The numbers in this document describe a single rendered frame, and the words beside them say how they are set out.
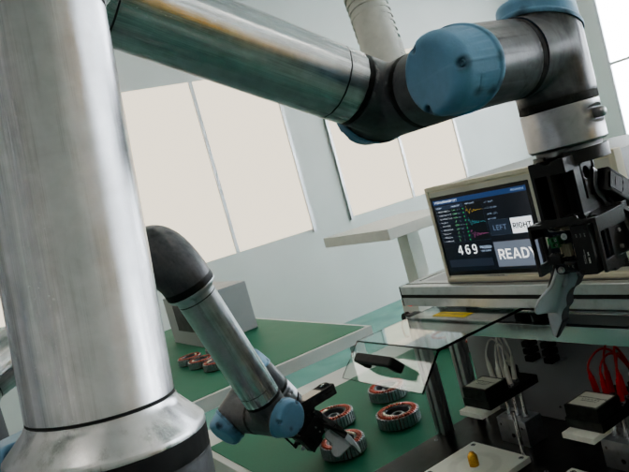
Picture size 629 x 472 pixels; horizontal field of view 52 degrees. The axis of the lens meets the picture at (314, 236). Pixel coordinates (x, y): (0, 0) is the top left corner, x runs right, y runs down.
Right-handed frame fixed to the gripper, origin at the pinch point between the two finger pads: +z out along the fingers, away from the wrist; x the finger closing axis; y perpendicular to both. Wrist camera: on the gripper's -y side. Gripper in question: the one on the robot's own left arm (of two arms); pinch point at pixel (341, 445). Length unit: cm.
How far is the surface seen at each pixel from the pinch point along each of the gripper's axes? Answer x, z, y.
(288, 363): -87, 30, -45
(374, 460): 10.7, 1.8, 1.1
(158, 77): -379, -60, -279
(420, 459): 24.5, 0.4, -0.4
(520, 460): 46.6, 1.2, -4.3
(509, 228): 52, -33, -31
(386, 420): 4.5, 5.1, -11.2
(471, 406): 37.9, -7.1, -9.5
